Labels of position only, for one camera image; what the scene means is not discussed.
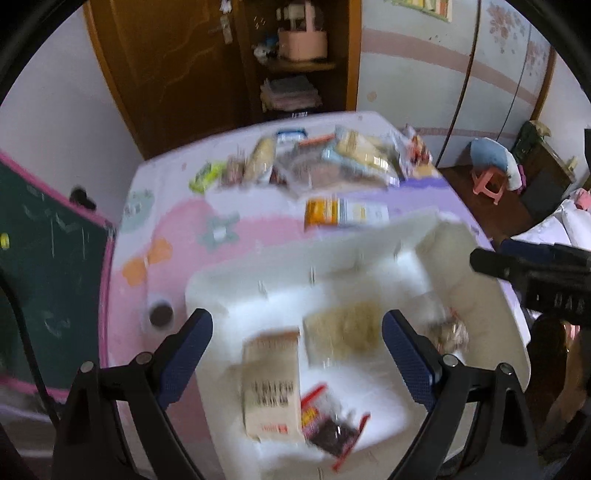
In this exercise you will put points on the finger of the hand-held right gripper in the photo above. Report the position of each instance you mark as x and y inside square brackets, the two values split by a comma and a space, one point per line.
[531, 249]
[496, 265]

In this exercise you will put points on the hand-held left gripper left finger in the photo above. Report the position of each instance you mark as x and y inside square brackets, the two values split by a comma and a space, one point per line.
[184, 357]

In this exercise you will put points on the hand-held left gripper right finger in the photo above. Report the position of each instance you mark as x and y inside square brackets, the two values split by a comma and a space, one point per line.
[407, 357]

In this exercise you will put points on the orange white snack packet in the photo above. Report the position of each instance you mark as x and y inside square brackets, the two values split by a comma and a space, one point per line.
[346, 212]

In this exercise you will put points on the pile of snack packets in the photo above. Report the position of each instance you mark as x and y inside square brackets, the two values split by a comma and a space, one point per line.
[323, 161]

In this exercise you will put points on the person's right forearm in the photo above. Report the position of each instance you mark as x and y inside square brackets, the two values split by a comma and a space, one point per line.
[577, 383]

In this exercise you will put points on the white bedding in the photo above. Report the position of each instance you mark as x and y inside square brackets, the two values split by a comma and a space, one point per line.
[563, 226]

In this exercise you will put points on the clear wrapped snack packet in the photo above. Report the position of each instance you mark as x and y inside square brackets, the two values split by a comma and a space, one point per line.
[448, 332]

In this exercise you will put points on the small dark round cup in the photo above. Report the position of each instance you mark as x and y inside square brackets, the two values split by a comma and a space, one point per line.
[160, 314]

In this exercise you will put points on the pale noodle packet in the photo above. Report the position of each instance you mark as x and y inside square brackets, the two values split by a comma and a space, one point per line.
[344, 330]

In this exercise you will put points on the pink plastic stool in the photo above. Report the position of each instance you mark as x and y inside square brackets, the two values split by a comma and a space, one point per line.
[489, 187]

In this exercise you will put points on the dark wooden cabinet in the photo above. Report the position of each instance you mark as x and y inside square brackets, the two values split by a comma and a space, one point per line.
[545, 175]

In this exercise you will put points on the beige cardboard snack box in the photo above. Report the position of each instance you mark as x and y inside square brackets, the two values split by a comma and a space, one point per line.
[271, 378]

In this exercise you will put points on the red dark snack packet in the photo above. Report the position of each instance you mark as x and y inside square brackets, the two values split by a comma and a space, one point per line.
[330, 424]

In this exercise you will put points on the blue white cushion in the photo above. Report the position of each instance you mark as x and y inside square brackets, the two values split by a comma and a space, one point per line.
[491, 154]

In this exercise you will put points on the pastel printed tablecloth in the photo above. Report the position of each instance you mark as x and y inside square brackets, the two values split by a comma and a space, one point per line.
[180, 230]

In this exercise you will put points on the black chalkboard clip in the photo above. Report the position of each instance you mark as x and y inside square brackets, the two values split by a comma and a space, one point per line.
[82, 197]

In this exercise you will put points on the pastel floral wardrobe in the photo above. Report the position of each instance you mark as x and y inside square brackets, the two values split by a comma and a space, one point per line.
[415, 83]

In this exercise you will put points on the yellow chalkboard magnet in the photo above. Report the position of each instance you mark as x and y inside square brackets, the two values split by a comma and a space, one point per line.
[4, 241]

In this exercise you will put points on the wooden shelf unit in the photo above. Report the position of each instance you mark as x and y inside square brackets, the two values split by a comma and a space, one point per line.
[339, 55]

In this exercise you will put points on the folded cloths stack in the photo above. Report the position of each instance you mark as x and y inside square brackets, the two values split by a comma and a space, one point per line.
[291, 92]

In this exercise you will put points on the wooden door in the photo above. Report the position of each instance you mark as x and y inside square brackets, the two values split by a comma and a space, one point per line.
[171, 69]

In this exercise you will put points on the pink basket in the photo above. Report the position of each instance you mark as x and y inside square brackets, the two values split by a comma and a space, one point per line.
[302, 44]

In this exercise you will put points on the small toys on shelf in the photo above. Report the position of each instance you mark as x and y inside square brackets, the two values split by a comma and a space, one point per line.
[267, 50]

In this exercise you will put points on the green chalkboard pink frame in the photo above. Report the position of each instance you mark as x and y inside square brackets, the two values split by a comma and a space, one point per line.
[51, 277]

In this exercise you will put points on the colourful wall poster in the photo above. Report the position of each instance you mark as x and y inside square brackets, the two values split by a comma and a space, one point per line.
[425, 7]

